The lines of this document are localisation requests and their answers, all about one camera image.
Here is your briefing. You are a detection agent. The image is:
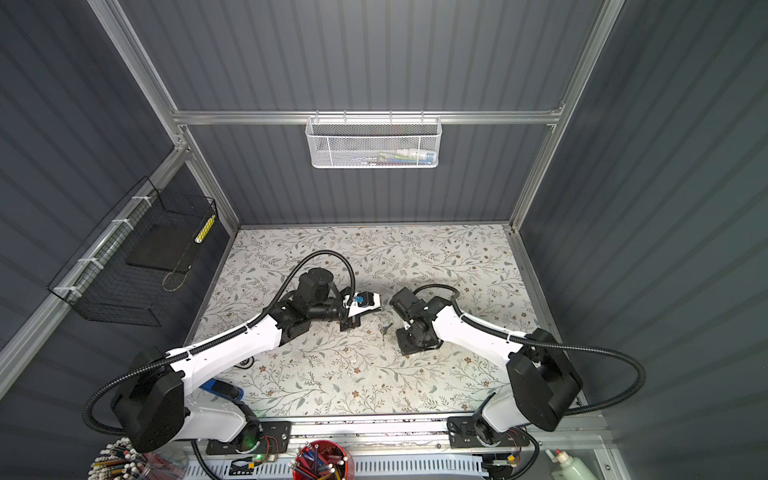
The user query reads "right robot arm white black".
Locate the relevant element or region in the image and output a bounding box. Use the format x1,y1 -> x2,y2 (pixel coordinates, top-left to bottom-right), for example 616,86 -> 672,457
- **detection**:
390,288 -> 583,445

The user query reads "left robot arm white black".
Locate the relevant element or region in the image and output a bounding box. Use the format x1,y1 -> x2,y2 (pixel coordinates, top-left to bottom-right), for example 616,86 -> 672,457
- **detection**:
111,268 -> 381,453

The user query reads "grey black stapler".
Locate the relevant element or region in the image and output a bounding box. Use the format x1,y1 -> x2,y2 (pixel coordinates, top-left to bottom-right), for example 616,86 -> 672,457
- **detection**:
234,357 -> 254,370

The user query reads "red pencil cup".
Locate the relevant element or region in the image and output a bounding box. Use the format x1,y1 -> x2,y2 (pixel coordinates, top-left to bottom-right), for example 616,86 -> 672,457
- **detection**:
291,440 -> 356,480

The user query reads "blue black stapler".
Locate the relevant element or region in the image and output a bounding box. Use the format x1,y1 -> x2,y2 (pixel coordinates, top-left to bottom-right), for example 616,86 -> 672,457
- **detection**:
200,378 -> 244,401

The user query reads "yellow marker pen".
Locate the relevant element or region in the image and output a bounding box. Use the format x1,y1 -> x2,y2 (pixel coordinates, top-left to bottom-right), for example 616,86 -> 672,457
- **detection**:
194,215 -> 216,244

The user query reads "black foam pad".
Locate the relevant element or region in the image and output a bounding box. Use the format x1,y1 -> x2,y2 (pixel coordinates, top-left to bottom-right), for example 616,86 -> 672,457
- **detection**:
125,225 -> 202,274

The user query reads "white glue bottle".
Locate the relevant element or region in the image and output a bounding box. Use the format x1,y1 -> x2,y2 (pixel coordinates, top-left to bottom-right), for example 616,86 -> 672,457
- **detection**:
545,449 -> 597,480

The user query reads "clear pencil jar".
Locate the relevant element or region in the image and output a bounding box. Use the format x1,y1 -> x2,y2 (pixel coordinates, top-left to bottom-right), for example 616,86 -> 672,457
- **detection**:
87,437 -> 189,480

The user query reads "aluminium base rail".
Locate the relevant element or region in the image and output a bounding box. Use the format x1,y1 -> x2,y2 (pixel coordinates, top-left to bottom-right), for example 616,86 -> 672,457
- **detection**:
131,411 -> 613,480

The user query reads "white wire mesh basket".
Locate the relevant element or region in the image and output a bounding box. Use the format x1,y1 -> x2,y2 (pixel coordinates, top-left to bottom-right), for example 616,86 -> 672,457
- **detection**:
305,119 -> 443,169

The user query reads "horizontal aluminium frame bar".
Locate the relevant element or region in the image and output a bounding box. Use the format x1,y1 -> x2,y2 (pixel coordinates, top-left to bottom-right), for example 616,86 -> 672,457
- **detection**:
172,109 -> 561,126

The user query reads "black wire basket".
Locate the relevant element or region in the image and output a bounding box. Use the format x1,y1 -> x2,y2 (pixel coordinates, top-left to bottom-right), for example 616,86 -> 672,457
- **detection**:
48,181 -> 218,327

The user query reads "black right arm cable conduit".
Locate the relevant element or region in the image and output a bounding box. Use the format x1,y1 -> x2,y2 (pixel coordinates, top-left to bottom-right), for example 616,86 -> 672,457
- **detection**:
412,283 -> 647,418

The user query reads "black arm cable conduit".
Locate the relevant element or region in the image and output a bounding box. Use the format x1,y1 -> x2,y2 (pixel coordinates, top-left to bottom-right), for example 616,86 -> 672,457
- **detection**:
82,249 -> 358,438
412,283 -> 647,418

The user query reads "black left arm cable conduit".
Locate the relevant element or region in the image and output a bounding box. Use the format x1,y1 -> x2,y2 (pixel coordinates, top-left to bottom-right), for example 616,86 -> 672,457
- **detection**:
82,249 -> 358,438

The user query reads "aluminium frame corner post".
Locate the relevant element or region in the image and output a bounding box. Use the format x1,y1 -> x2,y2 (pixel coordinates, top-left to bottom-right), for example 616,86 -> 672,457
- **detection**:
88,0 -> 240,237

